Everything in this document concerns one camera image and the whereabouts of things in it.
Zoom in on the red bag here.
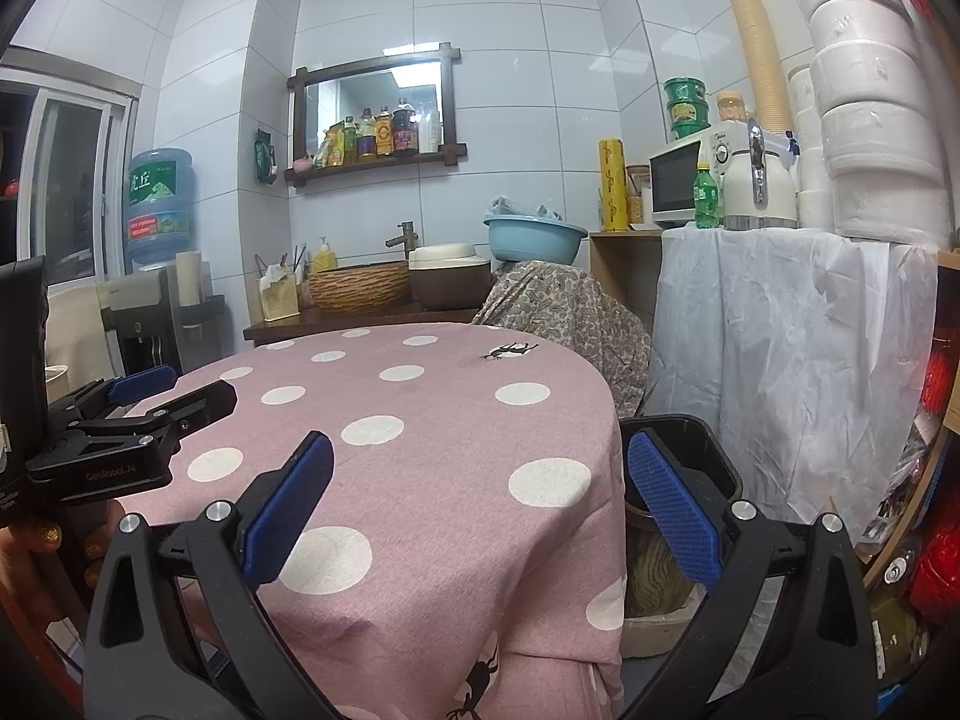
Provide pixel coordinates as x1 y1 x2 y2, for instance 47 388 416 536
911 525 960 627

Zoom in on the tall stack of paper cups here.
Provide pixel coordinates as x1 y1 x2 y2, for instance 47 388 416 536
724 0 794 137

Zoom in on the person's left hand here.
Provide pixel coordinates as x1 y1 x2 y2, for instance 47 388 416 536
0 499 128 605

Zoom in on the light wooden cabinet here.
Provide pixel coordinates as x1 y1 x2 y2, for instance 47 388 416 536
589 229 665 331

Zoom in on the pink polka dot tablecloth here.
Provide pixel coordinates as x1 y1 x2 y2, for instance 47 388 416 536
112 322 627 720

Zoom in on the white crinkled cloth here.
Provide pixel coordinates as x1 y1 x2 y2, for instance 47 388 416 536
649 227 938 541

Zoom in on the window frame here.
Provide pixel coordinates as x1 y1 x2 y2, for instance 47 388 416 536
0 45 143 271

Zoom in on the white microwave oven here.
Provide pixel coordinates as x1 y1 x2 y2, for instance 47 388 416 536
649 120 755 230

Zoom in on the yellow film roll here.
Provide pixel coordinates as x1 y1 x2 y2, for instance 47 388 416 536
598 137 628 233

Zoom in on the stack of small white bowls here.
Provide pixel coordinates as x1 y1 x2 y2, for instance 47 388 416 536
787 64 835 230

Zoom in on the light blue plastic basin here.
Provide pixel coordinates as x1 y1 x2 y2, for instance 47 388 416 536
484 214 589 267

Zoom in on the water dispenser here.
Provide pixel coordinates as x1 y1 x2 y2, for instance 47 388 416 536
96 266 230 380

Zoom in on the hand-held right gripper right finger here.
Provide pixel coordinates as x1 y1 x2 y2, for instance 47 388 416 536
615 427 880 720

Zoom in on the waste bin with black liner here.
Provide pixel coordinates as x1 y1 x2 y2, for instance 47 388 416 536
619 412 745 659

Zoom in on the blue water jug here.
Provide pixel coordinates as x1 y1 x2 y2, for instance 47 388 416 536
124 148 200 271

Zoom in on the wooden framed mirror shelf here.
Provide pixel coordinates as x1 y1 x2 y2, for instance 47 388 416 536
283 43 470 188

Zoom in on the glass jar wooden lid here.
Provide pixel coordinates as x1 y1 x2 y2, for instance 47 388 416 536
626 165 652 226

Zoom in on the wicker pattern basin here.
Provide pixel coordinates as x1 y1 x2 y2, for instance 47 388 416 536
307 264 413 314

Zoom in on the white kettle chrome handle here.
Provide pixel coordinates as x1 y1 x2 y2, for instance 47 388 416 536
721 120 798 231

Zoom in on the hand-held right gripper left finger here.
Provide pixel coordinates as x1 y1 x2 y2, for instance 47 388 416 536
84 430 353 720

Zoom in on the green hanging packet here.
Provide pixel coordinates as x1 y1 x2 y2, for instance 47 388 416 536
253 127 277 186

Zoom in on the brown rice cooker cream lid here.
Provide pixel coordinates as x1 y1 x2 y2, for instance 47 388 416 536
409 242 492 310

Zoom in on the grey plastic bag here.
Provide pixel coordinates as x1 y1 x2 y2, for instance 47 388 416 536
487 195 565 222

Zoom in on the row of condiment bottles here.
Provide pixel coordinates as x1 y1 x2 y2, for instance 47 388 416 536
315 97 443 168

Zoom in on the green soda bottle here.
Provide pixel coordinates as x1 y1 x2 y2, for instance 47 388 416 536
694 161 722 230

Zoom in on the dark wooden counter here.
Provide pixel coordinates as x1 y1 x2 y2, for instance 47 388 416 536
244 304 485 346

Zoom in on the dark cup holder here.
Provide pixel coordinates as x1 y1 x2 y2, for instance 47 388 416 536
178 294 227 331

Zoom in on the floral patterned cloth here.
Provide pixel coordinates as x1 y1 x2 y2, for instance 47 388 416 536
472 260 655 417

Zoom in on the cream slatted tissue box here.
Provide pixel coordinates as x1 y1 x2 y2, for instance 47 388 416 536
259 266 302 322

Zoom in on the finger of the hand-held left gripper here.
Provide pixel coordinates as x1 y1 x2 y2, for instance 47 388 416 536
66 379 239 460
47 364 179 422

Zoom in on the beige paper cup sleeve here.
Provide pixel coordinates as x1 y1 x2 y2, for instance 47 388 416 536
176 250 203 308

